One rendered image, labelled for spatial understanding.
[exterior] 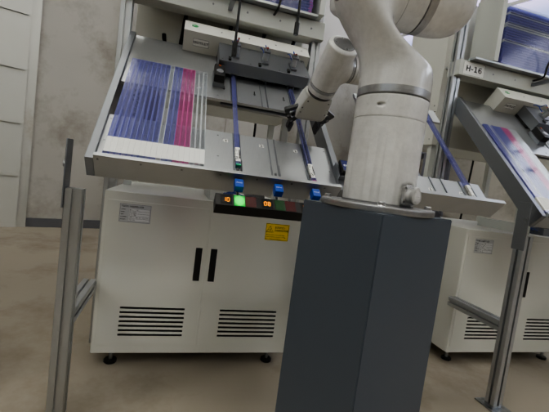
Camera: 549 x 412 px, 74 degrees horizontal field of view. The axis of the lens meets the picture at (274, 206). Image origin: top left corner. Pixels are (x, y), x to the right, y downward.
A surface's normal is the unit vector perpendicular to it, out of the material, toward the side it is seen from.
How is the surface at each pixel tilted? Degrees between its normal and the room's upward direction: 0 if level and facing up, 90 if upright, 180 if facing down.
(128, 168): 132
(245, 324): 90
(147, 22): 90
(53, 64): 90
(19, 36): 90
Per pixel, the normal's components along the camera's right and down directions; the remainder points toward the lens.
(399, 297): 0.56, 0.14
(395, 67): -0.30, 0.03
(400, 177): 0.25, 0.11
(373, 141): -0.56, 0.00
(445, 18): 0.02, 0.82
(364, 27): -0.79, 0.53
